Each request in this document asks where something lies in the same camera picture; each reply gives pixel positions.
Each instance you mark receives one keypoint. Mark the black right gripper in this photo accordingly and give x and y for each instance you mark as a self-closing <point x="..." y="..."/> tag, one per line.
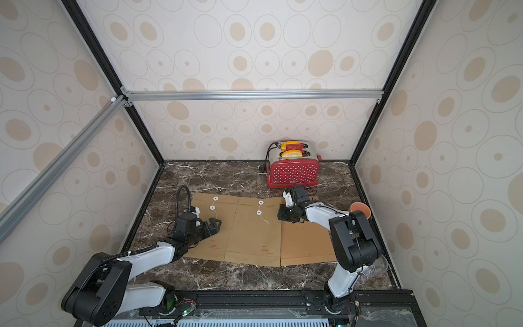
<point x="289" y="212"/>

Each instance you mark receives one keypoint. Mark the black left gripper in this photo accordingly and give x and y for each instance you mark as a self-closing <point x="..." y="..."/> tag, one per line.
<point x="209" y="231"/>

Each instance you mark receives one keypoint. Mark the kraft file bag stack bottom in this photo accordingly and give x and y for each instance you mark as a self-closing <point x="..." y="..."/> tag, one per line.
<point x="305" y="243"/>

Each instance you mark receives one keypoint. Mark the kraft file bag stack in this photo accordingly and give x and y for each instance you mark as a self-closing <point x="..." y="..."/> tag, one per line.
<point x="305" y="243"/>
<point x="255" y="236"/>

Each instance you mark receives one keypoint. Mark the kraft file bag stack top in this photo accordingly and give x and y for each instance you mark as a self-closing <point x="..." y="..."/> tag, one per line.
<point x="255" y="236"/>

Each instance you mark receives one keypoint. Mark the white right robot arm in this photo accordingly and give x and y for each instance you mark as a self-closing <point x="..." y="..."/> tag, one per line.
<point x="354" y="241"/>

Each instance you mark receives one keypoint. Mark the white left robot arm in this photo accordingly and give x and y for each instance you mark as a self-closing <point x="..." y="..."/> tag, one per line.
<point x="102" y="289"/>

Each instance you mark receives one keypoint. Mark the red toaster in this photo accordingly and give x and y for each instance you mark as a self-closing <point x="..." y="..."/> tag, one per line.
<point x="291" y="163"/>

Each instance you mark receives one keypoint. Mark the orange cup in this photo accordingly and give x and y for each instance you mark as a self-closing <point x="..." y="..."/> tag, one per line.
<point x="360" y="206"/>

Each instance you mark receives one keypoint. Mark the clear glass cup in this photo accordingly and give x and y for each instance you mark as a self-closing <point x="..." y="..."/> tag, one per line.
<point x="379" y="267"/>

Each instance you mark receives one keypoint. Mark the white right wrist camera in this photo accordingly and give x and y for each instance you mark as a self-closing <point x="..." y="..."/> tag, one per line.
<point x="288" y="199"/>

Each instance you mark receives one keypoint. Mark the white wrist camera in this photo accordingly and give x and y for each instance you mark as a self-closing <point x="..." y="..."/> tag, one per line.
<point x="196" y="212"/>
<point x="288" y="199"/>

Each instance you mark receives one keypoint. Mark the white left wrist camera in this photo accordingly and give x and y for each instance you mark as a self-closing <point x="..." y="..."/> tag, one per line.
<point x="196" y="212"/>

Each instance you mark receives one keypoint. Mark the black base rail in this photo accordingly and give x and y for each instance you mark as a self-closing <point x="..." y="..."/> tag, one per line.
<point x="251" y="308"/>

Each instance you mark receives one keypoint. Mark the aluminium rail back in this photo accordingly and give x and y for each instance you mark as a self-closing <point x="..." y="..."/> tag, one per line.
<point x="253" y="95"/>

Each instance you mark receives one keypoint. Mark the aluminium rail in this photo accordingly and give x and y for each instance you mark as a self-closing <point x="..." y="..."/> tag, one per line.
<point x="253" y="95"/>
<point x="18" y="209"/>

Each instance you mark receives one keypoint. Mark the aluminium rail left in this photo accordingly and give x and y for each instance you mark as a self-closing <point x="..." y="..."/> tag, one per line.
<point x="18" y="209"/>

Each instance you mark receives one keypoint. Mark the black corner frame post right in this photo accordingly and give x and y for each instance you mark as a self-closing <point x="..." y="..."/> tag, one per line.
<point x="415" y="31"/>

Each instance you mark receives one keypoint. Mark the black corner frame post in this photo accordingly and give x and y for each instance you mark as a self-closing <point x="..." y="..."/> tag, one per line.
<point x="415" y="31"/>
<point x="91" y="40"/>

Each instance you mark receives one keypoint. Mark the black corner frame post left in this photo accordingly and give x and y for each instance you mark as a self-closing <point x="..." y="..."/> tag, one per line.
<point x="91" y="40"/>

